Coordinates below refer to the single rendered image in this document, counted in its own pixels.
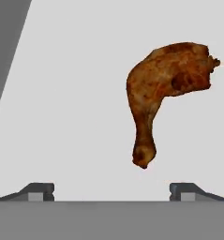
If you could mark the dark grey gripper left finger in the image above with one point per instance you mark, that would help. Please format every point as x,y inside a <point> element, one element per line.
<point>38,188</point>

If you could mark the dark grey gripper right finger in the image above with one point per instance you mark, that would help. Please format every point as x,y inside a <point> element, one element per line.
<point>185,188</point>

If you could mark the white freezer shelf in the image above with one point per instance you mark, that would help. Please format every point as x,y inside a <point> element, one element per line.
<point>85,93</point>

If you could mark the brown chicken drumstick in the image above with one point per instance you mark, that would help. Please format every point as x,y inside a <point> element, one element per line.
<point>160,81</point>

